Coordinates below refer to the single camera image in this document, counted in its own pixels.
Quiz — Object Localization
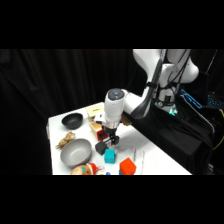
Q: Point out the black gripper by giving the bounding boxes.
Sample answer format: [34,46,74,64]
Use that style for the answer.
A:
[102,123,121,148]

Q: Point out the red drawer with black handle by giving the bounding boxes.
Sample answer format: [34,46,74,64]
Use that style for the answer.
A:
[89,121,110,142]

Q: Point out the light wooden drawer box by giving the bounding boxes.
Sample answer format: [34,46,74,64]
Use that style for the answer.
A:
[85,104,106,123]

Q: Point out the dark grey cube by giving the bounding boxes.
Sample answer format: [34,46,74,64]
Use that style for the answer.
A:
[94,140,108,156]

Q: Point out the teal toy block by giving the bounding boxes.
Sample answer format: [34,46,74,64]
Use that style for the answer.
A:
[103,148,116,164]

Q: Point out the tan flat board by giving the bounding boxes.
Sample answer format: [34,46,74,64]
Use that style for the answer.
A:
[120,114,133,127]

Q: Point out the orange toy block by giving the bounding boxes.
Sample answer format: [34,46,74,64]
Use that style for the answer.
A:
[119,157,137,176]

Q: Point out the grey bowl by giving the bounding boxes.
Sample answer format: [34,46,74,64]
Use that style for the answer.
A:
[59,138,93,169]

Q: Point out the red and white plush toy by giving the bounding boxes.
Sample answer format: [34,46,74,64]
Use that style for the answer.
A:
[70,162,106,176]

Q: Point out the black bowl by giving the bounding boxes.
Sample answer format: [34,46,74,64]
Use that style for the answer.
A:
[61,112,84,130]

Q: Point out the black cloth covered stand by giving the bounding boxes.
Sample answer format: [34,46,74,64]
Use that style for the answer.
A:
[131,99,215,175]

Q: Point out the black curtain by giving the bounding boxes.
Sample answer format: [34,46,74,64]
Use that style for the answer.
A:
[0,49,224,176]

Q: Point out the blue lit device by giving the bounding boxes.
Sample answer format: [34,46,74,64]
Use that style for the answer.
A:
[180,88,203,110]

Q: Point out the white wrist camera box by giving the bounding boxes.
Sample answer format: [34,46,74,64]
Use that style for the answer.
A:
[94,113,105,125]

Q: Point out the tan rope bundle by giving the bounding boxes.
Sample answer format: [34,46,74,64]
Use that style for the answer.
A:
[55,131,77,150]

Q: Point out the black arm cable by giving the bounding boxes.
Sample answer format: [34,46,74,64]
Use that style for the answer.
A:
[146,49,191,103]

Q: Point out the yellow cable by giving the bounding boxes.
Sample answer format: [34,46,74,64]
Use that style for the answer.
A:
[211,109,224,152]

